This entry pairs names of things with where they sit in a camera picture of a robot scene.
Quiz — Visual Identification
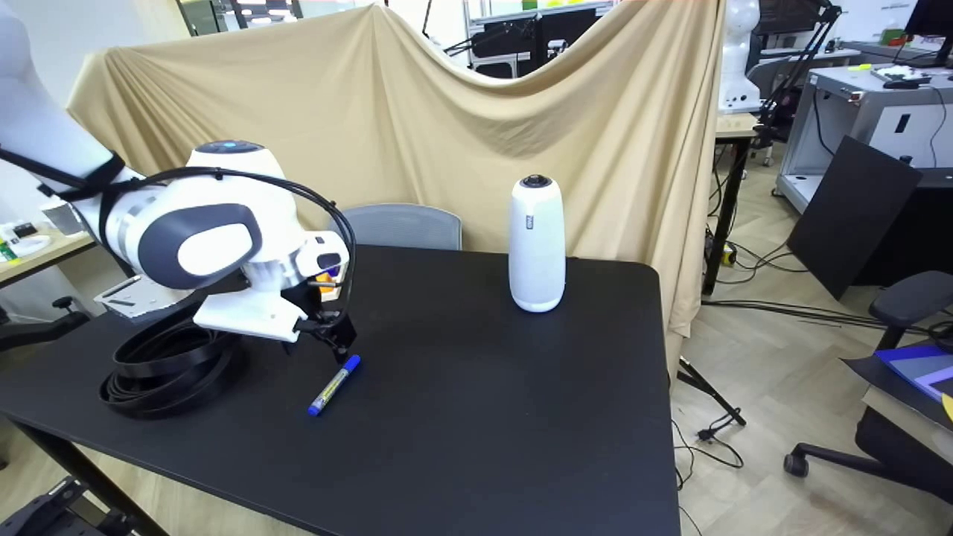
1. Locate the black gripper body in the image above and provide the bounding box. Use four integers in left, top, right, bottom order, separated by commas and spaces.
295, 301, 357, 352

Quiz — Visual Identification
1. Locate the blue marker pen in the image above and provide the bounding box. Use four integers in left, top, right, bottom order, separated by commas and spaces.
304, 352, 366, 419

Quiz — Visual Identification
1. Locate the grey chair backrest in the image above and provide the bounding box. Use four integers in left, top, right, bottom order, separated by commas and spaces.
339, 201, 469, 252

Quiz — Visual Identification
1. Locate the white flat box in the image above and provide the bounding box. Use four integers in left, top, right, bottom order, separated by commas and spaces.
95, 273, 204, 321

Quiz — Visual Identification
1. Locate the white cylindrical conference speaker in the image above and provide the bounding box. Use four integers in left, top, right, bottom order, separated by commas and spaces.
506, 172, 569, 316

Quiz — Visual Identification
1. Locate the beige cloth backdrop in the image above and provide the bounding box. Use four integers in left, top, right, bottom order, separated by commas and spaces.
65, 0, 729, 346

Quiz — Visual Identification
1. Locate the black table leg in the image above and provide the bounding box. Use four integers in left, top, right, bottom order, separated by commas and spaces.
12, 419, 173, 536

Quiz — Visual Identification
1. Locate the black chair armrest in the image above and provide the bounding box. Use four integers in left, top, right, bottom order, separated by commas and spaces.
0, 294, 95, 352

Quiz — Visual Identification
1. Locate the light wooden side table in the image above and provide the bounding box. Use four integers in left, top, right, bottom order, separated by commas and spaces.
0, 218, 100, 291

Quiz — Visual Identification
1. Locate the black equipment behind cloth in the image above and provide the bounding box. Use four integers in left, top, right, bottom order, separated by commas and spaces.
445, 0, 615, 82

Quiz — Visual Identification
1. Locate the wooden desk with black leg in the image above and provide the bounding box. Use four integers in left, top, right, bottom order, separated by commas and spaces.
700, 111, 767, 297

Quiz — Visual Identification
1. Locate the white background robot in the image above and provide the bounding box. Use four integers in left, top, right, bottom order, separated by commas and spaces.
715, 0, 767, 112

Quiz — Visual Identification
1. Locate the black flat panel board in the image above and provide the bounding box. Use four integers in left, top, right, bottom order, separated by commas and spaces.
786, 133, 923, 301

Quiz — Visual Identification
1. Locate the white cabinet workstation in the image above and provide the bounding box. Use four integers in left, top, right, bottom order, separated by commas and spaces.
771, 63, 953, 218

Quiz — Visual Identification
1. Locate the black office chair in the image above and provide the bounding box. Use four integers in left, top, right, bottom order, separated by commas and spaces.
782, 268, 953, 502

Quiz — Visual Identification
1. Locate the blue purple folder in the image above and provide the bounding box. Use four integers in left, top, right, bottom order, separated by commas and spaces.
843, 338, 953, 425

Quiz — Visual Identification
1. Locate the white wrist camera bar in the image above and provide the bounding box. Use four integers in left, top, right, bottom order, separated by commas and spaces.
190, 286, 313, 346

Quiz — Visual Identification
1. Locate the coiled black cable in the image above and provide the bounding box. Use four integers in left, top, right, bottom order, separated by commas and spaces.
100, 316, 251, 419

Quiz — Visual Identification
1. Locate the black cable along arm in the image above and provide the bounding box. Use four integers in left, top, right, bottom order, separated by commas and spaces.
0, 145, 357, 309

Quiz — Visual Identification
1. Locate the black floor cable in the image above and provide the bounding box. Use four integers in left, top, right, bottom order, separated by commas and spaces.
673, 355, 752, 472

